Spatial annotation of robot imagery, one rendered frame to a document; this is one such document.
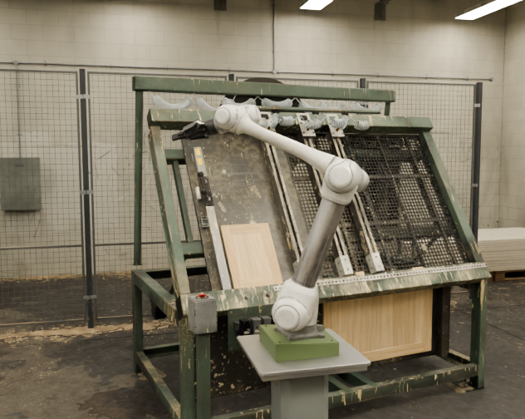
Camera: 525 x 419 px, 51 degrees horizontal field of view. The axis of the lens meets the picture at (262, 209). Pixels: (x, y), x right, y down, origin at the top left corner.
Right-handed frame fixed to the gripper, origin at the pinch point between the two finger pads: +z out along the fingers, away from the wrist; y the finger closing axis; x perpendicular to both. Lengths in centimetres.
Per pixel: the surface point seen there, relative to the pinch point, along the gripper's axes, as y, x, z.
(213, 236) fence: 74, -14, 18
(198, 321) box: 54, -72, 15
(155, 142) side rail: 46, 43, 45
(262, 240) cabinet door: 97, -11, -3
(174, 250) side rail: 58, -27, 35
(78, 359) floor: 182, -36, 195
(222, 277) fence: 79, -39, 15
